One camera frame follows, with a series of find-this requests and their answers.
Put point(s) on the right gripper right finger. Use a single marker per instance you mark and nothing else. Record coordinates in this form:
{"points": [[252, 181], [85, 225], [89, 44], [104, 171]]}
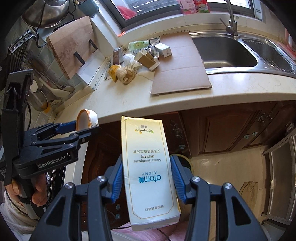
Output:
{"points": [[192, 190]]}

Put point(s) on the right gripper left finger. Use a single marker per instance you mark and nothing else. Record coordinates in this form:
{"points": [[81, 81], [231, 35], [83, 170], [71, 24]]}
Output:
{"points": [[103, 190]]}

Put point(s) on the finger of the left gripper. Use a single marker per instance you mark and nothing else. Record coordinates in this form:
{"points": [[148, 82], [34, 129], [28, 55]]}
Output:
{"points": [[49, 130], [76, 138]]}

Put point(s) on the yellow toothpaste box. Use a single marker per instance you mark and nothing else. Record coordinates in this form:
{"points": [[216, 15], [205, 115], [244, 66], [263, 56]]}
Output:
{"points": [[149, 187]]}

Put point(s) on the yellow cracker bag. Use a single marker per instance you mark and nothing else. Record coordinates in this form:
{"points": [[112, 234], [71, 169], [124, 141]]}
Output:
{"points": [[112, 71]]}

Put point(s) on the tan loofah sponge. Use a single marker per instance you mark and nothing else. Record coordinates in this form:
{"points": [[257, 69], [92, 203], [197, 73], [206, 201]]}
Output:
{"points": [[125, 75]]}

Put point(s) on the brown white coffee box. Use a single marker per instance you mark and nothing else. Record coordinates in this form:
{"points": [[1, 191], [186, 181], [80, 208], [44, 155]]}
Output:
{"points": [[116, 59]]}

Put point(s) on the brown white paper carton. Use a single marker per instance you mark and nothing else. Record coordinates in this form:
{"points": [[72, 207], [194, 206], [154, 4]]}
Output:
{"points": [[147, 60]]}

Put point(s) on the small white box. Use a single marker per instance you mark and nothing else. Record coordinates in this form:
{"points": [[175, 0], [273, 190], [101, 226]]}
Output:
{"points": [[163, 49]]}

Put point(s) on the clear plastic bag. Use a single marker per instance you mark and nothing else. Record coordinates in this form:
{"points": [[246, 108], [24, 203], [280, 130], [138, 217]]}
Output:
{"points": [[130, 62]]}

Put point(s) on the silver foil bag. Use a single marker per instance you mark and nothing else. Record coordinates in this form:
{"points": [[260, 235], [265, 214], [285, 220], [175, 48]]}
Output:
{"points": [[152, 50]]}

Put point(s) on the round trash bin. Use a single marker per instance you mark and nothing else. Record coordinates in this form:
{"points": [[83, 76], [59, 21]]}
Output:
{"points": [[184, 161]]}

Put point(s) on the chrome kitchen faucet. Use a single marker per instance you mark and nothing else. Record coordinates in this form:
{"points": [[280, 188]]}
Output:
{"points": [[231, 28]]}

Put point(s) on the person left hand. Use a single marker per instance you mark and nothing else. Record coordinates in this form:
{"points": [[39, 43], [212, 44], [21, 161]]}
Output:
{"points": [[36, 190]]}

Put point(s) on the metal strainer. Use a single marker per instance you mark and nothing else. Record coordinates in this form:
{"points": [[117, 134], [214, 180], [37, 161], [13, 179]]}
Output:
{"points": [[39, 101]]}

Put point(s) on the white slotted spatula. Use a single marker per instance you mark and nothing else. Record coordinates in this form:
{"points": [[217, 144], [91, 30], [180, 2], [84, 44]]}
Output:
{"points": [[57, 92]]}

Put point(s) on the wooden cabinet door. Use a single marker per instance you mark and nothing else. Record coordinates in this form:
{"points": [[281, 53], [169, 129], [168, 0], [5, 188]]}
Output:
{"points": [[229, 128]]}

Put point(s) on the wooden cutting board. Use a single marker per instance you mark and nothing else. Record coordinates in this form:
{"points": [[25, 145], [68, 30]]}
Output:
{"points": [[72, 45]]}

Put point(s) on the green drink bottle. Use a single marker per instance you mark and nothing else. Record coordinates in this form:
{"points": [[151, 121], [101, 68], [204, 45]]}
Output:
{"points": [[138, 45]]}

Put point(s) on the flat brown cardboard sheet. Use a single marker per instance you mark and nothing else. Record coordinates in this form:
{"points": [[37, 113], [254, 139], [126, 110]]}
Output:
{"points": [[183, 71]]}

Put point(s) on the green white cigarette box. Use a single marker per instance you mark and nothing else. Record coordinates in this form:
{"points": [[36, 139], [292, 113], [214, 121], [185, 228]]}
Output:
{"points": [[154, 41]]}

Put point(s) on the teal hanging basket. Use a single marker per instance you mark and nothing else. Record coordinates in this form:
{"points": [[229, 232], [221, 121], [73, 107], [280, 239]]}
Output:
{"points": [[89, 7]]}

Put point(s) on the stainless steel sink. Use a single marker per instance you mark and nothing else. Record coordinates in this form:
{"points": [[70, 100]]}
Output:
{"points": [[223, 53]]}

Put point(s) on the pink refill pouch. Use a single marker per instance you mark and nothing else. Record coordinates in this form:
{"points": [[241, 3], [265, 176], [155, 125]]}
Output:
{"points": [[187, 7]]}

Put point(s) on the red spray bottle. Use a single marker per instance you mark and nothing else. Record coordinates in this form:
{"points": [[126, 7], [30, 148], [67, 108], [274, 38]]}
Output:
{"points": [[201, 6]]}

